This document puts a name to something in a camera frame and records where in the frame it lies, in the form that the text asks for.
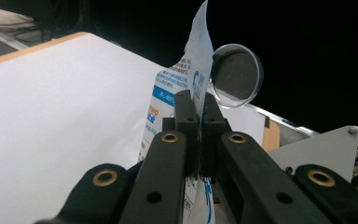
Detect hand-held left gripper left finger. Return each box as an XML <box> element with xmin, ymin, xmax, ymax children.
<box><xmin>162</xmin><ymin>89</ymin><xmax>202</xmax><ymax>180</ymax></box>

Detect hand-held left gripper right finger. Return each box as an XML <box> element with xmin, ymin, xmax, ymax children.
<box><xmin>200</xmin><ymin>92</ymin><xmax>233</xmax><ymax>179</ymax></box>

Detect blue and white milk carton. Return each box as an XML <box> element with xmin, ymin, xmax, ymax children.
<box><xmin>137</xmin><ymin>0</ymin><xmax>216</xmax><ymax>224</ymax></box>

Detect clear glass pitcher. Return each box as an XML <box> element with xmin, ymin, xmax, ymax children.
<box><xmin>208</xmin><ymin>43</ymin><xmax>266</xmax><ymax>110</ymax></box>

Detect wooden table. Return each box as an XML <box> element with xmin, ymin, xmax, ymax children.
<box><xmin>0</xmin><ymin>31</ymin><xmax>282</xmax><ymax>153</ymax></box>

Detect black curtain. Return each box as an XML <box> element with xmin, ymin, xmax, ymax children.
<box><xmin>83</xmin><ymin>0</ymin><xmax>358</xmax><ymax>157</ymax></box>

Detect white metal stand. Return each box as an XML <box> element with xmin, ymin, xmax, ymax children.
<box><xmin>0</xmin><ymin>0</ymin><xmax>43</xmax><ymax>62</ymax></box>

